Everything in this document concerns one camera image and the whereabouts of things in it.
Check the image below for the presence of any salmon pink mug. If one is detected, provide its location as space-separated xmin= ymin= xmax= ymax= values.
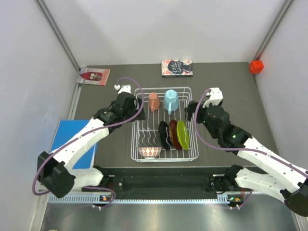
xmin=148 ymin=92 xmax=160 ymax=112

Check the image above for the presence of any light blue mug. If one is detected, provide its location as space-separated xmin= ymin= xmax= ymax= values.
xmin=164 ymin=90 xmax=179 ymax=115

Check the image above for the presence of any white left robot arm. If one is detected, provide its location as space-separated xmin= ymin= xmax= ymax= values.
xmin=34 ymin=92 xmax=145 ymax=198

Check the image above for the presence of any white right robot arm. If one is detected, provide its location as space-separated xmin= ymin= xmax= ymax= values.
xmin=185 ymin=101 xmax=308 ymax=217

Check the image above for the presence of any lime green plate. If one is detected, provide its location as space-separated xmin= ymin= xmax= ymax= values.
xmin=177 ymin=120 xmax=190 ymax=150

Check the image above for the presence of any dark red plate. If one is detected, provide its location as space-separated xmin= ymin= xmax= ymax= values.
xmin=169 ymin=119 xmax=182 ymax=151

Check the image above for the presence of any pink cover book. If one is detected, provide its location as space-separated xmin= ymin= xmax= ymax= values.
xmin=77 ymin=67 xmax=110 ymax=86

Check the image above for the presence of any red patterned white bowl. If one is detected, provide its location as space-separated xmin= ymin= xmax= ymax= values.
xmin=138 ymin=147 xmax=162 ymax=159

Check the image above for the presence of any floral Little Women book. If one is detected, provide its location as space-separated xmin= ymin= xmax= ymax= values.
xmin=161 ymin=59 xmax=193 ymax=77

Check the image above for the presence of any blue foam pad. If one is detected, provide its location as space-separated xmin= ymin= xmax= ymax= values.
xmin=49 ymin=119 xmax=98 ymax=170

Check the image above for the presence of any red cube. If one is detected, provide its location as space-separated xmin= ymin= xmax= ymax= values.
xmin=249 ymin=60 xmax=264 ymax=75

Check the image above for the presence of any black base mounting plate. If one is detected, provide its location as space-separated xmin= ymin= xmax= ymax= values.
xmin=97 ymin=167 xmax=241 ymax=193

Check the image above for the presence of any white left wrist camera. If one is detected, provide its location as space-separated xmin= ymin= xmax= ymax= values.
xmin=114 ymin=84 xmax=131 ymax=94

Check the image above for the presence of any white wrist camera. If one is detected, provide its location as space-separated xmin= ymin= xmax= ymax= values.
xmin=203 ymin=88 xmax=223 ymax=108
xmin=114 ymin=84 xmax=131 ymax=94

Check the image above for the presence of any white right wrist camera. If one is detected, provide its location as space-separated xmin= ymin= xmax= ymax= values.
xmin=203 ymin=88 xmax=223 ymax=108

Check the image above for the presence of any white wire dish rack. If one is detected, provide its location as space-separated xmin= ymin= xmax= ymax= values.
xmin=130 ymin=87 xmax=199 ymax=163

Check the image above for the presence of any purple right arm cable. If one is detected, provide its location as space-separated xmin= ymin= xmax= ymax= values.
xmin=193 ymin=89 xmax=308 ymax=209

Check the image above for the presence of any grey slotted cable duct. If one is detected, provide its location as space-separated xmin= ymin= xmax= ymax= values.
xmin=48 ymin=194 xmax=243 ymax=205

